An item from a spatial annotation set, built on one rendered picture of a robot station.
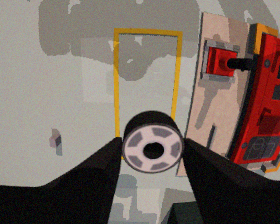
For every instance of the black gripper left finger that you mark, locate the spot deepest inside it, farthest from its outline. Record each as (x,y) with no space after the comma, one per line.
(83,195)

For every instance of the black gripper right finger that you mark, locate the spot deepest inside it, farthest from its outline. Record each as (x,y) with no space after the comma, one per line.
(227,193)

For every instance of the yellow rectangular outline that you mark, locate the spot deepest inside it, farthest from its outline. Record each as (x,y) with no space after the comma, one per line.
(116,32)

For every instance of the black and white toy wheel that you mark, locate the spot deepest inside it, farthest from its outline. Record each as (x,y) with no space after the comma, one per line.
(144,156)

